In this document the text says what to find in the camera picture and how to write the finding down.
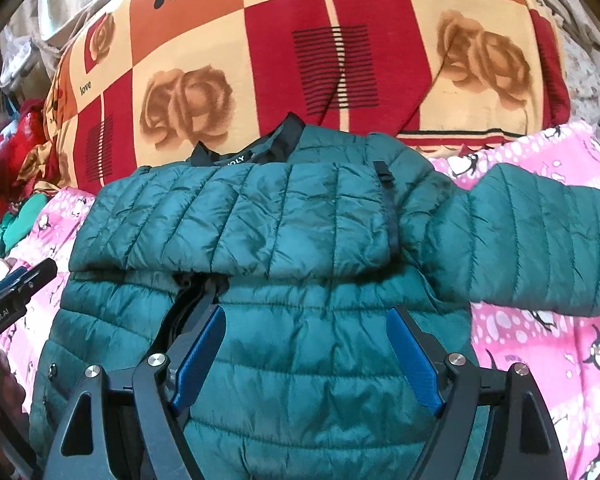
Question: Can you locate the pink penguin print blanket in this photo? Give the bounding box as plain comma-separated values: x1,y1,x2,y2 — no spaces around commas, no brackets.
0,120,600,480

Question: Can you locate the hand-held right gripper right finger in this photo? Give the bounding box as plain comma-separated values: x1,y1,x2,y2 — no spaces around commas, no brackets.
386,305,568,480

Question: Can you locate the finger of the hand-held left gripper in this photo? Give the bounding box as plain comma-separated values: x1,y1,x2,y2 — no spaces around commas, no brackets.
0,258,59,311

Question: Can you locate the person's left hand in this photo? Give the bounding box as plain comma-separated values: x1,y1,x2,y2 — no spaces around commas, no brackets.
0,344,28,428

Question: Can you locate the red cloth pile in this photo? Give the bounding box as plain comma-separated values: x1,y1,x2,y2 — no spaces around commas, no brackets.
0,97,48,261

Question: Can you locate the rose print checked blanket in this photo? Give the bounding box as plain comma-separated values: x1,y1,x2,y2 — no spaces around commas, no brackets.
42,0,573,196

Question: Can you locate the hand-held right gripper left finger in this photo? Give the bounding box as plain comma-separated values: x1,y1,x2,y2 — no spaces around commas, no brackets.
42,304,227,480

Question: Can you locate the green puffer jacket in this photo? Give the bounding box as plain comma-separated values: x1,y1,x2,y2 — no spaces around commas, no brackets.
30,114,600,480

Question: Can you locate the white lace cloth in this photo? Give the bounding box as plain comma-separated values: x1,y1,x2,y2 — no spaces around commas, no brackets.
525,0,600,131

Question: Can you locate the white crumpled cloth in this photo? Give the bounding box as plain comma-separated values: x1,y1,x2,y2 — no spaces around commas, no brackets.
0,0,96,81

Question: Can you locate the green cloth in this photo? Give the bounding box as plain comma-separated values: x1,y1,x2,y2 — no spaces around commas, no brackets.
0,195,46,281

